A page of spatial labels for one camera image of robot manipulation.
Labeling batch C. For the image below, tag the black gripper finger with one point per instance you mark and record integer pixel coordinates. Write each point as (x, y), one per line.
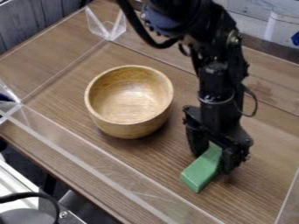
(231, 159)
(198, 140)

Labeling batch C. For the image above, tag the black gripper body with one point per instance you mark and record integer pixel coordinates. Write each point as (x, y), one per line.
(229, 137)

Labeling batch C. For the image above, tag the green rectangular block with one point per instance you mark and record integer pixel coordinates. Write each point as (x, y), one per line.
(202, 170)

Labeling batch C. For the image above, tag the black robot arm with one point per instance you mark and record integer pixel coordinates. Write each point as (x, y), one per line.
(202, 28)

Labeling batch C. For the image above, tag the brown wooden bowl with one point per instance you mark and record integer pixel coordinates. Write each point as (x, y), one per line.
(129, 101)

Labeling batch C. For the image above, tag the white container top right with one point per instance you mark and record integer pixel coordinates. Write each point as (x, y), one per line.
(282, 29)

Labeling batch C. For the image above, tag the grey metal stand base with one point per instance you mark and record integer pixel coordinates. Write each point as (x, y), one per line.
(18, 213)

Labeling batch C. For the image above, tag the clear acrylic front wall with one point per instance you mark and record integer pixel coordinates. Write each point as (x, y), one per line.
(113, 185)

